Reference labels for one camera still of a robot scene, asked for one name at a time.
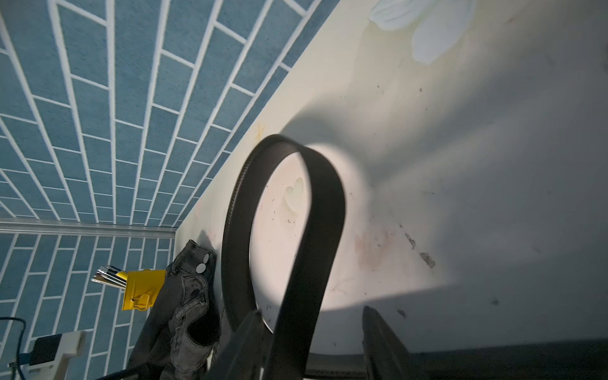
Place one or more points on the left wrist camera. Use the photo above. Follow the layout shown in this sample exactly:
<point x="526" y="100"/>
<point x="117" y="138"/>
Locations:
<point x="50" y="357"/>

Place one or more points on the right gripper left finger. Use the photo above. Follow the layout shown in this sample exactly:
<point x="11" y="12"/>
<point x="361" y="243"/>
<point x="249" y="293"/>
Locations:
<point x="242" y="357"/>

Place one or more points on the yellow pen cup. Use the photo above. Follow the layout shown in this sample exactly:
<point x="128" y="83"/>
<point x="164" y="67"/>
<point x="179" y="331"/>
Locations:
<point x="142" y="289"/>

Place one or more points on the black trousers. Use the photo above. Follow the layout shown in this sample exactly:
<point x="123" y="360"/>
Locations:
<point x="184" y="323"/>

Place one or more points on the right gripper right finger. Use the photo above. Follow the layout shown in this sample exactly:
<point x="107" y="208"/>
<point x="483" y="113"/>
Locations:
<point x="385" y="356"/>

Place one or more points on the black leather belt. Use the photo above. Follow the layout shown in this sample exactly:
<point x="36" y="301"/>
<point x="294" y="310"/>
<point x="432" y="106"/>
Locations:
<point x="299" y="311"/>

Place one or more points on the pens in cup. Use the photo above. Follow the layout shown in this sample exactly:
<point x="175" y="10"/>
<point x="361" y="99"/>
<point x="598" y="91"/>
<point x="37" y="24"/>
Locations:
<point x="111" y="276"/>

